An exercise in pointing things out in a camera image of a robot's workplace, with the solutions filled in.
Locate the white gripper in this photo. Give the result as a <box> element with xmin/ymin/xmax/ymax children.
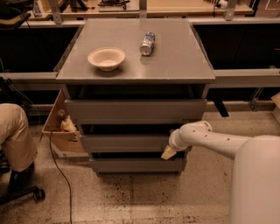
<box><xmin>161</xmin><ymin>129</ymin><xmax>187</xmax><ymax>160</ymax></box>

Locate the grey drawer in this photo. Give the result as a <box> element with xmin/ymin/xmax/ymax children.
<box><xmin>80</xmin><ymin>135</ymin><xmax>169</xmax><ymax>152</ymax></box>
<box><xmin>89</xmin><ymin>158</ymin><xmax>186</xmax><ymax>173</ymax></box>
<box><xmin>65</xmin><ymin>99</ymin><xmax>207</xmax><ymax>124</ymax></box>

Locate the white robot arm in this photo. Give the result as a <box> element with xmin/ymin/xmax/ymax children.
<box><xmin>161</xmin><ymin>121</ymin><xmax>280</xmax><ymax>224</ymax></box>

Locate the grey bottom drawer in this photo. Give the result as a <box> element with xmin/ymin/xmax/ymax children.
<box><xmin>89</xmin><ymin>158</ymin><xmax>186</xmax><ymax>173</ymax></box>

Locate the grey drawer cabinet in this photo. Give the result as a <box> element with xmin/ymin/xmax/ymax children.
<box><xmin>55</xmin><ymin>18</ymin><xmax>216</xmax><ymax>177</ymax></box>

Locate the grey top drawer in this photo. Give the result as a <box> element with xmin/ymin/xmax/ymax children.
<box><xmin>65</xmin><ymin>99</ymin><xmax>207</xmax><ymax>124</ymax></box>

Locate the open wooden box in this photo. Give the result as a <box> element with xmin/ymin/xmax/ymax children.
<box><xmin>42</xmin><ymin>89</ymin><xmax>85</xmax><ymax>157</ymax></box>

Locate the crumpled item in box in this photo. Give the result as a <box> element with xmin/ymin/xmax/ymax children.
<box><xmin>57</xmin><ymin>109</ymin><xmax>77</xmax><ymax>133</ymax></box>

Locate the lying drink can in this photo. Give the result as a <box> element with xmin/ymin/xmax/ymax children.
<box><xmin>140</xmin><ymin>31</ymin><xmax>156</xmax><ymax>56</ymax></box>

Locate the white paper bowl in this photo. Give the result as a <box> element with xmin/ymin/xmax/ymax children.
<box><xmin>87</xmin><ymin>47</ymin><xmax>126</xmax><ymax>72</ymax></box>

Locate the black office chair base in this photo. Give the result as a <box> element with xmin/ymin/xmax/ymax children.
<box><xmin>0</xmin><ymin>186</ymin><xmax>46</xmax><ymax>205</ymax></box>

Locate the black shoe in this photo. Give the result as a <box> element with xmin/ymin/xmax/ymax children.
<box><xmin>8</xmin><ymin>164</ymin><xmax>34</xmax><ymax>193</ymax></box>

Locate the wooden workbench in background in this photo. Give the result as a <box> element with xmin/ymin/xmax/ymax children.
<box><xmin>25</xmin><ymin>0</ymin><xmax>255</xmax><ymax>21</ymax></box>

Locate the black floor cable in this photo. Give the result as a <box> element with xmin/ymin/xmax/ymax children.
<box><xmin>48</xmin><ymin>129</ymin><xmax>74</xmax><ymax>224</ymax></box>

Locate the grey metal rail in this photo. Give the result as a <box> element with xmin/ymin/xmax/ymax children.
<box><xmin>0</xmin><ymin>68</ymin><xmax>280</xmax><ymax>91</ymax></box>

